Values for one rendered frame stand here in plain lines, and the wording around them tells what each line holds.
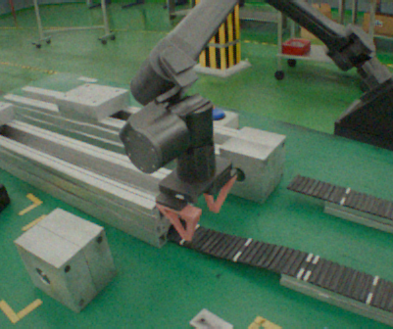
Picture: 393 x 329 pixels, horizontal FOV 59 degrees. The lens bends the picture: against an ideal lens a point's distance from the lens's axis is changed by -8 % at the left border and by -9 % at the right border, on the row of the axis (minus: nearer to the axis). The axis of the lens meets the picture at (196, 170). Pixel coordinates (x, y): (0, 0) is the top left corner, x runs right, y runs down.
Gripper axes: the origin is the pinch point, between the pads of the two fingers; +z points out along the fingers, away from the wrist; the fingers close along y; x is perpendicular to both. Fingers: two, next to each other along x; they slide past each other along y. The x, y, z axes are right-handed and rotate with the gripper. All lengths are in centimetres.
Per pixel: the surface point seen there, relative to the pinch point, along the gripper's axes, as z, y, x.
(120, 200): -3.0, 5.0, -12.0
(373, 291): 1.0, 0.5, 27.9
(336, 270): 1.1, -0.9, 22.0
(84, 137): 2.0, -14.1, -44.5
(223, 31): 40, -291, -169
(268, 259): 1.4, 1.3, 12.4
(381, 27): 56, -494, -42
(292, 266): 1.2, 1.1, 16.1
